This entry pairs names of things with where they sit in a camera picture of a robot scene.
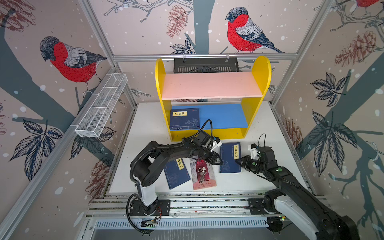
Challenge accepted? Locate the blue book yellow label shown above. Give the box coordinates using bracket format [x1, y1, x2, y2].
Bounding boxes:
[164, 158, 191, 190]
[219, 142, 241, 174]

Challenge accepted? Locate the blue book plant cover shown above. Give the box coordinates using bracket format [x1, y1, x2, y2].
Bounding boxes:
[170, 108, 200, 131]

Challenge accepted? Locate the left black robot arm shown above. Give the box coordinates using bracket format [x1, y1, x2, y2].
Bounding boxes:
[130, 119, 223, 215]

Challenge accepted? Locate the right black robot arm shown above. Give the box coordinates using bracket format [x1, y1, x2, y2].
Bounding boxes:
[236, 144, 360, 240]

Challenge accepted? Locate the red Hamlet book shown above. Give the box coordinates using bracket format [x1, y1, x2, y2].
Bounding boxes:
[190, 158, 217, 191]

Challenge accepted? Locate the yellow pink blue bookshelf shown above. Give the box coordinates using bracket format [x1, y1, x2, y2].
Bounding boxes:
[155, 56, 272, 140]

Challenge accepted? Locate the black plastic tray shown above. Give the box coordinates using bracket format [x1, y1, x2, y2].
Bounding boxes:
[174, 58, 239, 74]

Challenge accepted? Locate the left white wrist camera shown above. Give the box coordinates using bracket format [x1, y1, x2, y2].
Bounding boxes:
[210, 138, 222, 152]

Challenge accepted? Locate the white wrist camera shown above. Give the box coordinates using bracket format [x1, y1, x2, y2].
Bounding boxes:
[210, 138, 222, 152]
[248, 144, 260, 160]

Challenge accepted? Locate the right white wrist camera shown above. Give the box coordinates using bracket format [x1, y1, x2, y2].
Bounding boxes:
[248, 144, 260, 160]

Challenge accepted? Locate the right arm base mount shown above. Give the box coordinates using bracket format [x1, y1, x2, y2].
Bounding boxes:
[245, 189, 286, 215]

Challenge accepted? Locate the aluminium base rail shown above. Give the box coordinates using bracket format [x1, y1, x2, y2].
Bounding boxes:
[86, 193, 264, 217]

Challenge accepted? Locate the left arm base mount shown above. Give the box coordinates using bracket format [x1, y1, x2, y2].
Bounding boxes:
[128, 200, 171, 217]

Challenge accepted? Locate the white wire mesh basket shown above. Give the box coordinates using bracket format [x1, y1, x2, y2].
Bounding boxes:
[75, 73, 128, 138]

